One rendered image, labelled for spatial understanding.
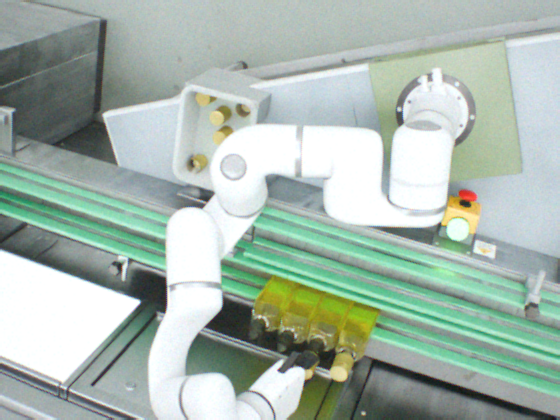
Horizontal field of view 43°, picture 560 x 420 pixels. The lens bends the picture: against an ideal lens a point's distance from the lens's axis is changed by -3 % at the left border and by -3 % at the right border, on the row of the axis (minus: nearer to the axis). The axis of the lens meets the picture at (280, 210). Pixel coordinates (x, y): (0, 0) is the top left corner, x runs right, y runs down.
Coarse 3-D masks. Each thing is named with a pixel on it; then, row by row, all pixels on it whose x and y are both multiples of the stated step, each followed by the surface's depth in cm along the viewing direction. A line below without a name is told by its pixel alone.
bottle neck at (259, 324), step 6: (258, 318) 139; (264, 318) 139; (252, 324) 137; (258, 324) 137; (264, 324) 138; (246, 330) 136; (252, 330) 136; (258, 330) 136; (264, 330) 138; (246, 336) 137; (252, 336) 137; (258, 336) 136
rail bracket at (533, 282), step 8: (544, 272) 133; (528, 280) 140; (536, 280) 134; (528, 288) 136; (536, 288) 134; (528, 296) 134; (536, 296) 134; (528, 304) 132; (536, 304) 131; (528, 312) 131; (536, 312) 131
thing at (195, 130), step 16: (192, 96) 158; (224, 96) 152; (192, 112) 161; (208, 112) 163; (256, 112) 152; (192, 128) 164; (208, 128) 165; (240, 128) 162; (176, 144) 160; (192, 144) 166; (208, 144) 166; (176, 160) 162; (208, 160) 168; (176, 176) 164; (192, 176) 164; (208, 176) 165
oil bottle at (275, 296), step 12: (276, 276) 151; (264, 288) 146; (276, 288) 147; (288, 288) 147; (264, 300) 142; (276, 300) 143; (288, 300) 146; (252, 312) 141; (264, 312) 140; (276, 312) 140; (276, 324) 141
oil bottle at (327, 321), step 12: (324, 300) 146; (336, 300) 146; (348, 300) 147; (324, 312) 142; (336, 312) 143; (312, 324) 139; (324, 324) 138; (336, 324) 139; (312, 336) 138; (324, 336) 137; (336, 336) 139; (324, 348) 138
